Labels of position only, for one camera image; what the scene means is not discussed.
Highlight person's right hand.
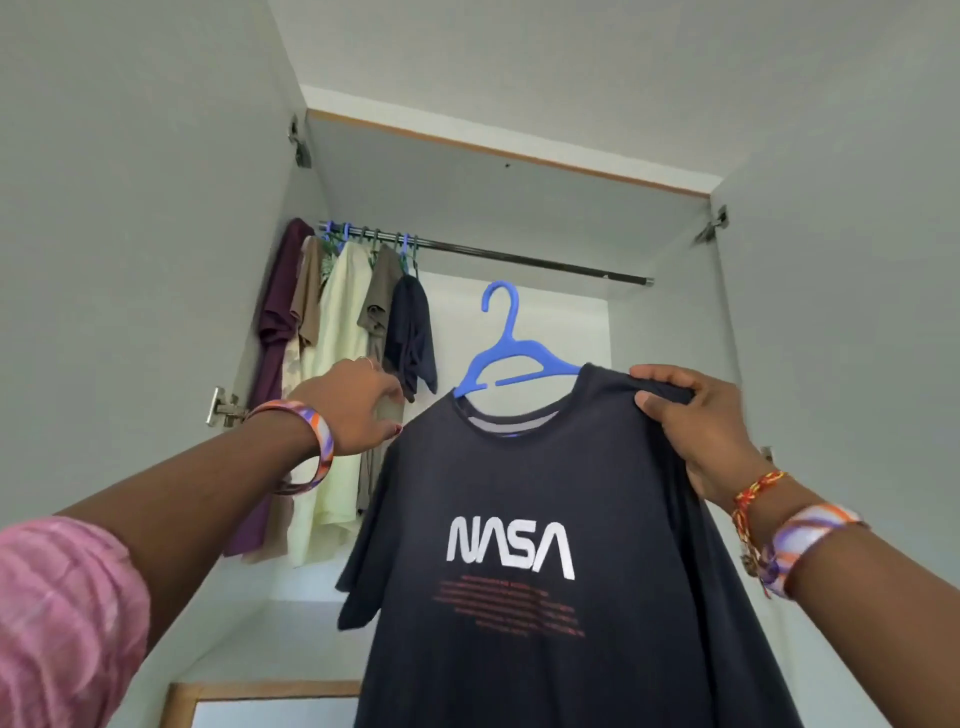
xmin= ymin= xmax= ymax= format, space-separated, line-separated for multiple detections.
xmin=627 ymin=363 xmax=776 ymax=506

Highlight person's left hand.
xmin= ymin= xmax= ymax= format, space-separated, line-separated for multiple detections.
xmin=283 ymin=357 xmax=408 ymax=458

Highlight light yellow shirt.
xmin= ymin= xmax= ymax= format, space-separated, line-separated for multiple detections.
xmin=285 ymin=238 xmax=378 ymax=570

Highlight navy blue shorts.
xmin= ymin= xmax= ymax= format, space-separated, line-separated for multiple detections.
xmin=381 ymin=271 xmax=441 ymax=404

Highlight olive green t-shirt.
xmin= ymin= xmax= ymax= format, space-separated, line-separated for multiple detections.
xmin=354 ymin=243 xmax=408 ymax=515

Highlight purple tree-print t-shirt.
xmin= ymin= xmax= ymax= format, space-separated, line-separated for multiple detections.
xmin=223 ymin=217 xmax=318 ymax=561

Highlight black NASA t-shirt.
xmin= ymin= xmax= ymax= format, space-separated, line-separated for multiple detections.
xmin=333 ymin=361 xmax=806 ymax=728

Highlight beige garment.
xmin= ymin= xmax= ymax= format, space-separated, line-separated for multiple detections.
xmin=247 ymin=234 xmax=326 ymax=566

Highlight person's left forearm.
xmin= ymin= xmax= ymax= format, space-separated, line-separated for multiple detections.
xmin=60 ymin=412 xmax=317 ymax=617

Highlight person's right forearm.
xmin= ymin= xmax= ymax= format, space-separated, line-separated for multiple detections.
xmin=780 ymin=517 xmax=960 ymax=728

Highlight dark metal wardrobe rod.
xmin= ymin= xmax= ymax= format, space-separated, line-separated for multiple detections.
xmin=313 ymin=222 xmax=657 ymax=290

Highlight striped orange purple bangle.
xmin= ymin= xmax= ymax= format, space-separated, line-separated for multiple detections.
xmin=246 ymin=397 xmax=338 ymax=498

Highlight striped white purple bangle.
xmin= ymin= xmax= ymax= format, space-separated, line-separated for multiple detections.
xmin=754 ymin=501 xmax=870 ymax=600

